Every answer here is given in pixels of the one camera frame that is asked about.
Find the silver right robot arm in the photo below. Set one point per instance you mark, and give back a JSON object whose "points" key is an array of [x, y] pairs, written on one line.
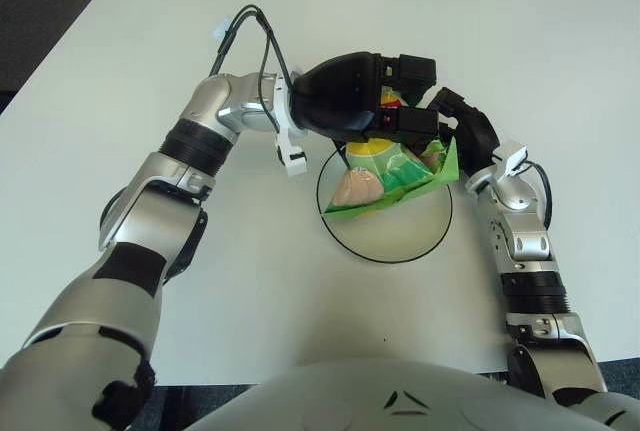
{"points": [[535, 276]]}

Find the white plate with black rim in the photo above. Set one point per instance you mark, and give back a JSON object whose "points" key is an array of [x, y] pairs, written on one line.
{"points": [[385, 231]]}

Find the grey robot torso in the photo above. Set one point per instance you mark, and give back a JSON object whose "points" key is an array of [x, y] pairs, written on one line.
{"points": [[400, 396]]}

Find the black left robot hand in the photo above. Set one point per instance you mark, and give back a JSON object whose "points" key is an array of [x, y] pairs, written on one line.
{"points": [[350, 101]]}

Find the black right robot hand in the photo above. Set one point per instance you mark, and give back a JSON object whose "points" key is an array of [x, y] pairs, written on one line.
{"points": [[472, 133]]}

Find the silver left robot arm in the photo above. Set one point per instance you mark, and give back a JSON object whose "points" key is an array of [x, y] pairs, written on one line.
{"points": [[150, 226]]}

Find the green chips snack bag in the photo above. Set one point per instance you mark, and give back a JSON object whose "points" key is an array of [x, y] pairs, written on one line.
{"points": [[395, 176]]}

